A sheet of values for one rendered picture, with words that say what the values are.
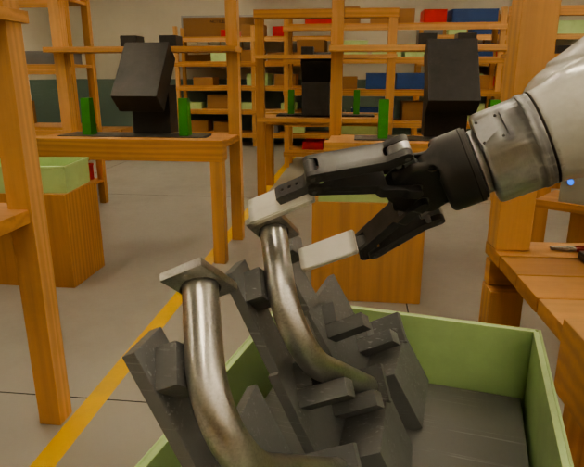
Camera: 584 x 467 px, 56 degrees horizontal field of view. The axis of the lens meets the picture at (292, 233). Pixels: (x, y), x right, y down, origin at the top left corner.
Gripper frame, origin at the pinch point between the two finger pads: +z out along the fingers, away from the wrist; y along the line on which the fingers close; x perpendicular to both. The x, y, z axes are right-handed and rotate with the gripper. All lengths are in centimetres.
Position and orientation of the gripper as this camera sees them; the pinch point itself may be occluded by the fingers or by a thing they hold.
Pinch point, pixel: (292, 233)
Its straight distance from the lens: 58.6
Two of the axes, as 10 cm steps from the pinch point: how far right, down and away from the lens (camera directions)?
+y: -4.5, -4.4, -7.8
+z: -8.9, 3.4, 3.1
